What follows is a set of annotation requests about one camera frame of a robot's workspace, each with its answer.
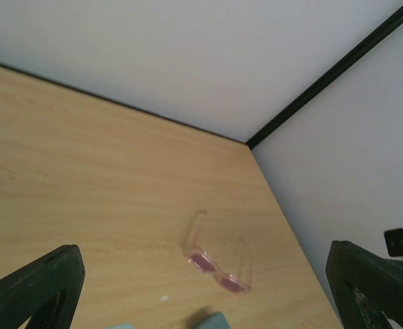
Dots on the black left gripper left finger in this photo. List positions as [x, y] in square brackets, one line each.
[45, 292]

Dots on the pink transparent sunglasses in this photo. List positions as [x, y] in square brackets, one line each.
[240, 283]

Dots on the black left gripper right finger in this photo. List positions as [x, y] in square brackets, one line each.
[367, 289]

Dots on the grey green glasses case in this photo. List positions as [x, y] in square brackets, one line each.
[204, 319]

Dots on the black frame post right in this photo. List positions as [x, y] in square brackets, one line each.
[382, 31]

